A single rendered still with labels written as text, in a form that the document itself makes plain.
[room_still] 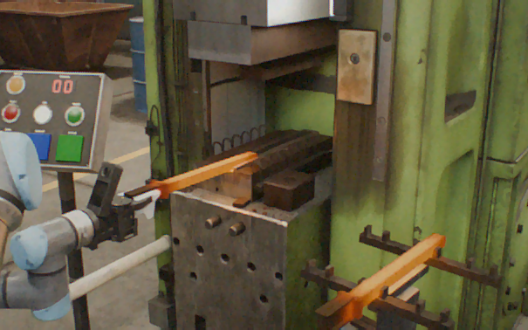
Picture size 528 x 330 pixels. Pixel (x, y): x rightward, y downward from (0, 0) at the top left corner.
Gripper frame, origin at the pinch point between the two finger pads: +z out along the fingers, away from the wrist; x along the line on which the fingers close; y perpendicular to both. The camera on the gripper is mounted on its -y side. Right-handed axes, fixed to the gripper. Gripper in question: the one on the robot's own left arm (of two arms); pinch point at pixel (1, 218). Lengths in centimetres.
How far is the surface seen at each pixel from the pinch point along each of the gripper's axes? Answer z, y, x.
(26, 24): 26, -261, -618
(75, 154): -6.0, -27.7, -15.7
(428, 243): -3, -59, 79
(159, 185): -9.5, -26.6, 28.3
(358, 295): -3, -32, 82
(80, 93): -21.2, -34.3, -22.7
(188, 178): -8.4, -35.9, 26.4
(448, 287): 39, -113, 54
